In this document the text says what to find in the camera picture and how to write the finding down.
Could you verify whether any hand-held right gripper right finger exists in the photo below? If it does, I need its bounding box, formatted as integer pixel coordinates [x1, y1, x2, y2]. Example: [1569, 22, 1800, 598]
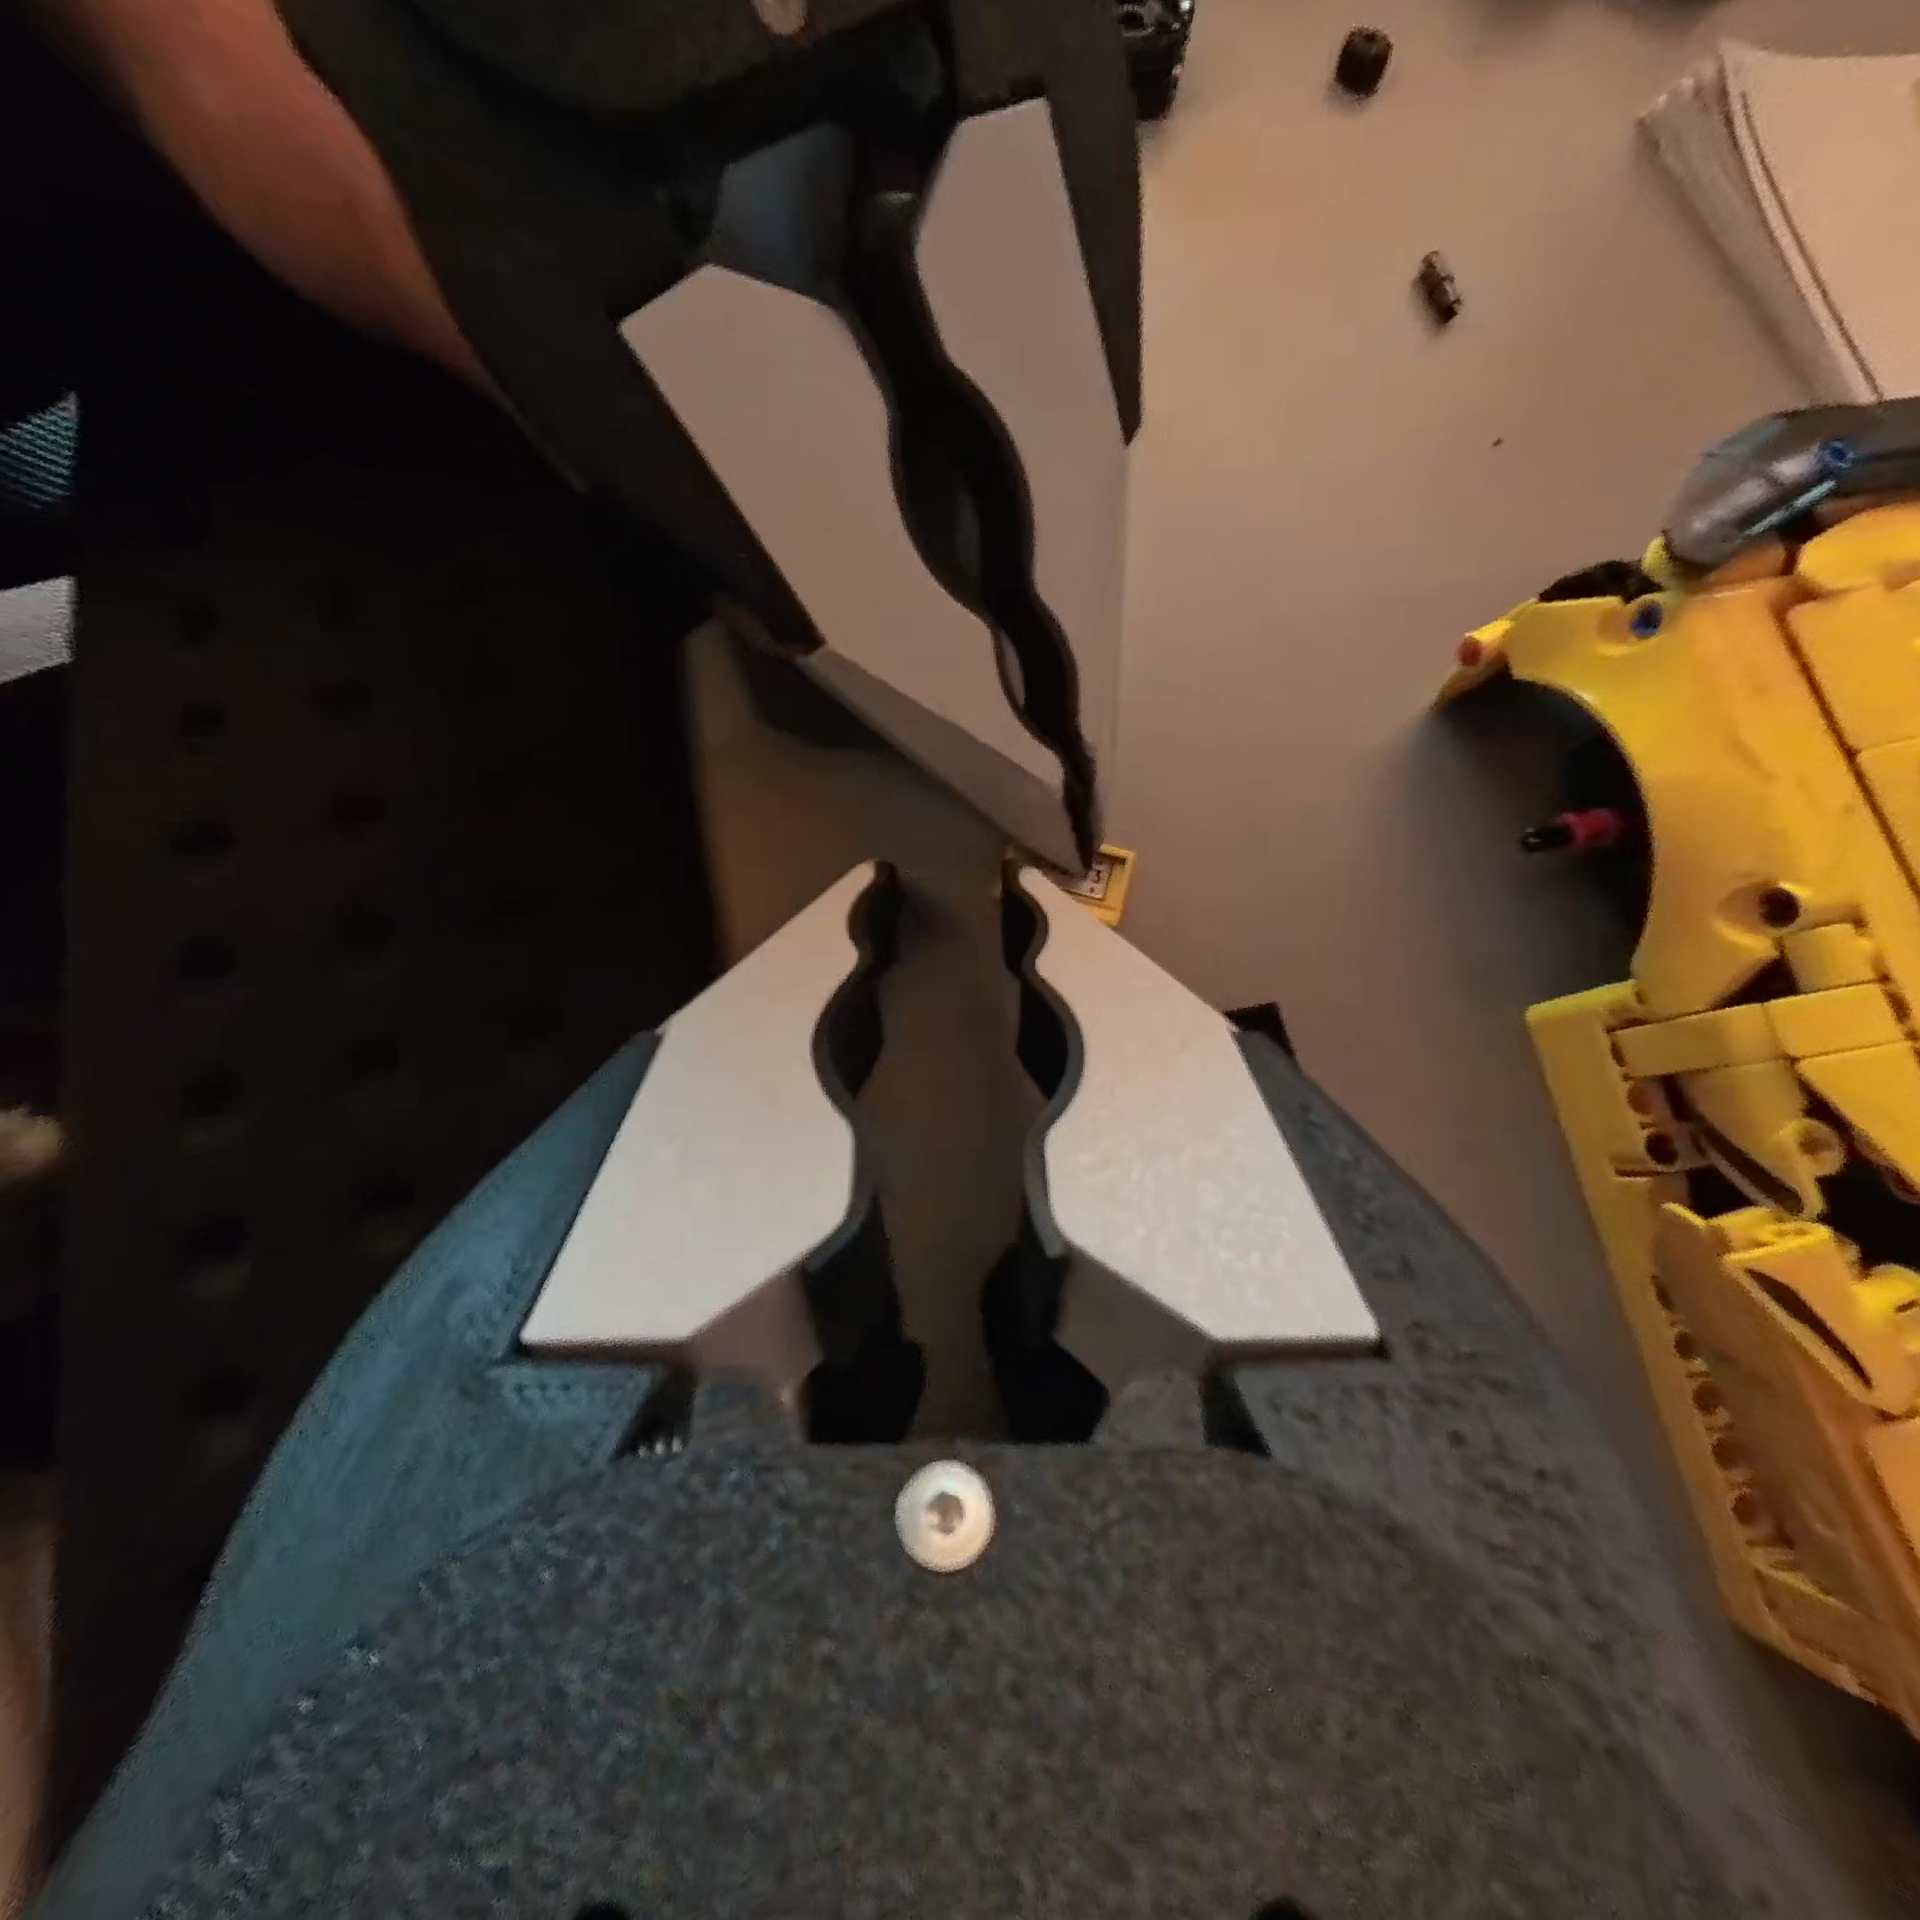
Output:
[996, 863, 1384, 1383]

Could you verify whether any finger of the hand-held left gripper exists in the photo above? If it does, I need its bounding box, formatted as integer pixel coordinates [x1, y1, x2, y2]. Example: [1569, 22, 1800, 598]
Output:
[622, 268, 1098, 877]
[915, 95, 1131, 846]

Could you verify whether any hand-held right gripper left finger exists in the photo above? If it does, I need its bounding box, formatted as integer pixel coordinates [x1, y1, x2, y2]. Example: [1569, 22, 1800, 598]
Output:
[518, 860, 905, 1378]

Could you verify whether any grey desk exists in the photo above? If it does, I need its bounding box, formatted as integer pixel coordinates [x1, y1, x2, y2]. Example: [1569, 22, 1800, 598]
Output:
[682, 0, 1920, 1920]

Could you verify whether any yellow toy brick car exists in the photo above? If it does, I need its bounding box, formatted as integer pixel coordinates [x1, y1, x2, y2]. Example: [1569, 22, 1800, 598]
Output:
[1432, 402, 1920, 1742]

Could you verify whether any instruction booklet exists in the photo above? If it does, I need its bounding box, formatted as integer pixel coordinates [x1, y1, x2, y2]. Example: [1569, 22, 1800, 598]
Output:
[1642, 42, 1920, 404]

